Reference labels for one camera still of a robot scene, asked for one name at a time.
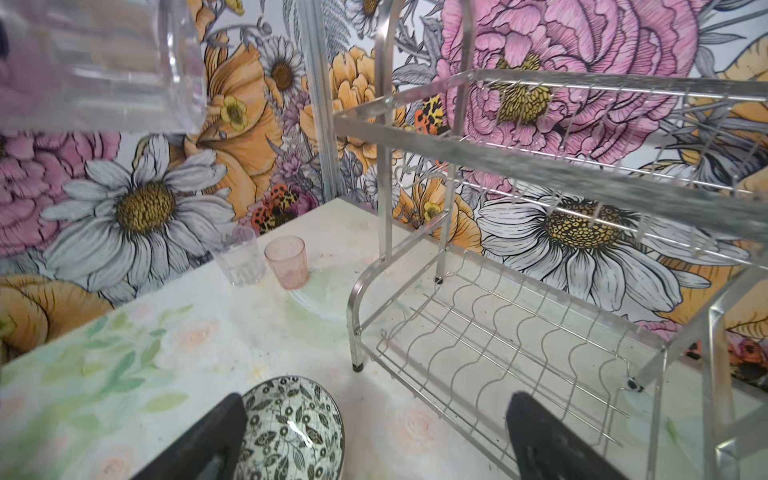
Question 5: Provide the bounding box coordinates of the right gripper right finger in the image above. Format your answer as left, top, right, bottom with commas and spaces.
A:
505, 391, 625, 480

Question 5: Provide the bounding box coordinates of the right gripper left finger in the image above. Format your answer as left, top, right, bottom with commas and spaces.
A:
133, 393, 247, 480

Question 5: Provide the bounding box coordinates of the pink patterned bowl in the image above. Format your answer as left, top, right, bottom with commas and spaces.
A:
234, 375, 345, 480

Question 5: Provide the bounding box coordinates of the clear drinking glass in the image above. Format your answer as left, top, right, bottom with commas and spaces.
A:
212, 226, 266, 287
1, 1, 207, 133

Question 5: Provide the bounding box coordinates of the pink drinking glass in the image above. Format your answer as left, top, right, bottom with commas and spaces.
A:
264, 235, 309, 290

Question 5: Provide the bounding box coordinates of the chrome two-tier dish rack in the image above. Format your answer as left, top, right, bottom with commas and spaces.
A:
330, 1, 767, 479

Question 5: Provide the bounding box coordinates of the clear plastic lid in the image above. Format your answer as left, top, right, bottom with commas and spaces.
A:
288, 262, 366, 324

